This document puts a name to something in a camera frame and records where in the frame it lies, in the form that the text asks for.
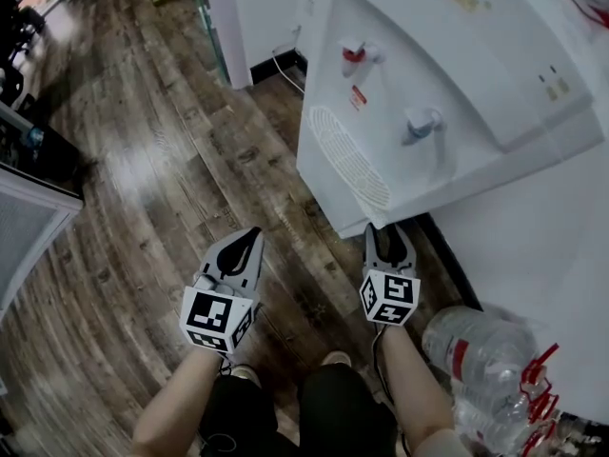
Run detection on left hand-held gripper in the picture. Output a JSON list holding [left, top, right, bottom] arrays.
[[179, 227, 265, 355]]

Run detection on person's left forearm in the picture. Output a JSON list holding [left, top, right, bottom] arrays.
[[129, 348, 226, 457]]

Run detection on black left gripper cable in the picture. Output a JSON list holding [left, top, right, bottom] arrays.
[[198, 348, 238, 455]]

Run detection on white water dispenser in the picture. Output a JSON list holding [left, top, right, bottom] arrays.
[[295, 0, 609, 240]]

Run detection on clear red-capped water jug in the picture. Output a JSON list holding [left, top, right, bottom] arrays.
[[450, 373, 560, 430], [421, 304, 560, 389], [454, 411, 559, 457]]

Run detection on person's black shorts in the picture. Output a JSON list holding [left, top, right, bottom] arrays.
[[198, 363, 400, 457]]

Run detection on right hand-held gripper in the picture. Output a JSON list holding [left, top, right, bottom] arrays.
[[358, 223, 422, 328]]

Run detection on person's right shoe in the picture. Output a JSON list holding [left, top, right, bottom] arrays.
[[322, 349, 353, 369]]

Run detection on white power cable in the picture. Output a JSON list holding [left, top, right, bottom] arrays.
[[271, 25, 306, 94]]

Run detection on white drip tray grille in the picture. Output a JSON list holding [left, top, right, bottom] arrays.
[[308, 105, 393, 229]]

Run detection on person's right forearm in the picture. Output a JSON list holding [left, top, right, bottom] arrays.
[[379, 324, 459, 457]]

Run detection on person's beige shirt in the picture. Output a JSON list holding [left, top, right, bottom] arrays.
[[411, 424, 478, 457]]

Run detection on glass partition with blinds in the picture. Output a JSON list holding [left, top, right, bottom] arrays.
[[0, 165, 86, 314]]

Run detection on frosted glass door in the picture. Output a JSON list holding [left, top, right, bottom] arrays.
[[187, 0, 230, 86]]

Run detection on black office chair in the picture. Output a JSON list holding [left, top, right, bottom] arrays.
[[0, 0, 49, 109]]

